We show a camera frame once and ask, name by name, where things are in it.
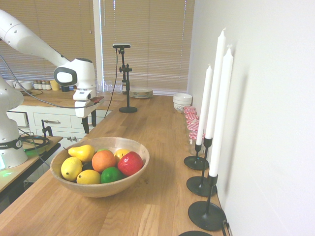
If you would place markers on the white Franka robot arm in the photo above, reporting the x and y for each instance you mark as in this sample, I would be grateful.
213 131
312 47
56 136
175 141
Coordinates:
27 41

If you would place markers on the stack of white plates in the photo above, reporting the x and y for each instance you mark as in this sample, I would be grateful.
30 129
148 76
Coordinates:
140 94

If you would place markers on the group of drinking glasses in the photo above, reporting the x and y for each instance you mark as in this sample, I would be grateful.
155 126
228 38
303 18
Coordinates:
108 87

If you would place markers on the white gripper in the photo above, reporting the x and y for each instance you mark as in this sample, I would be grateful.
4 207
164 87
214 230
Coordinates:
82 108

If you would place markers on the white drawer cabinet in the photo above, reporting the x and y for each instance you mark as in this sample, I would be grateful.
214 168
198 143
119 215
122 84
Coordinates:
54 121

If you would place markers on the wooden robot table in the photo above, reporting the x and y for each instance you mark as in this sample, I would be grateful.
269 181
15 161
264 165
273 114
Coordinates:
29 157

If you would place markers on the tallest white taper candle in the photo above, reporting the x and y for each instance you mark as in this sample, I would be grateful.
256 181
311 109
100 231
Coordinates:
216 86

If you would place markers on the spice jar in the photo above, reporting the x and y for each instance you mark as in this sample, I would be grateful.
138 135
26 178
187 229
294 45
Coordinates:
48 85
44 85
36 85
40 85

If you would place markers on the black stereo camera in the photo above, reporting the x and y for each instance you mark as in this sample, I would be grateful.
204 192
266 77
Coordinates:
121 46

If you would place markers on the white cup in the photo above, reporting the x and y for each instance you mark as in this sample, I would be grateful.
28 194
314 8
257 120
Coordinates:
25 85

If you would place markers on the orange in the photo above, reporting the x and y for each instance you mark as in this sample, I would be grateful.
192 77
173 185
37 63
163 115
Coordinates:
103 161

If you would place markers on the short white taper candle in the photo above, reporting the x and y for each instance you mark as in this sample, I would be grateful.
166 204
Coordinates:
204 105

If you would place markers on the red apple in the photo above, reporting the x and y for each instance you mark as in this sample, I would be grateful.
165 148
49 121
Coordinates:
130 163

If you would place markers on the wooden fruit bowl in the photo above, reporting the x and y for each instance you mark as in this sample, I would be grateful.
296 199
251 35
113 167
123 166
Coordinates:
98 189

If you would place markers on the yellow pear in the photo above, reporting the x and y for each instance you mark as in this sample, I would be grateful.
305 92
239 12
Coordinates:
82 152

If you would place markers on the empty black candle holder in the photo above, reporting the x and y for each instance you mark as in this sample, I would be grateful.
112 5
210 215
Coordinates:
194 233

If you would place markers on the stack of white bowls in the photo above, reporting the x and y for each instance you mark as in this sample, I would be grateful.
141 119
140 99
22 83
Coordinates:
182 99

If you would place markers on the black table clamp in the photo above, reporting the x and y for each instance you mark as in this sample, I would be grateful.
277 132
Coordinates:
46 129

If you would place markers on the yellow cup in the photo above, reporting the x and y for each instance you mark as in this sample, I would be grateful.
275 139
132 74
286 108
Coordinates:
55 85

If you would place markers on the wooden window blind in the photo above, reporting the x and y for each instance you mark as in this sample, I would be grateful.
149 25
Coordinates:
152 44
49 29

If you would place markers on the black camera stand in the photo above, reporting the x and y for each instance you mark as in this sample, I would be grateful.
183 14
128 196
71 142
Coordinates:
128 109

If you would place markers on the green lime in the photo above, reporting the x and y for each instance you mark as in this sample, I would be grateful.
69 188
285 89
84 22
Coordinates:
110 175

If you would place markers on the green apple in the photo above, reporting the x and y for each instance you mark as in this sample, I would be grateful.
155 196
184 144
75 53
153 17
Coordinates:
103 149

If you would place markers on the medium white taper candle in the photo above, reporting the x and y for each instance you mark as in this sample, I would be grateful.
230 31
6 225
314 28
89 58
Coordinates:
221 118

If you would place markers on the red wrist camera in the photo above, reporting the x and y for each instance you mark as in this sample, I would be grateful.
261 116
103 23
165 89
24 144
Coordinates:
97 99

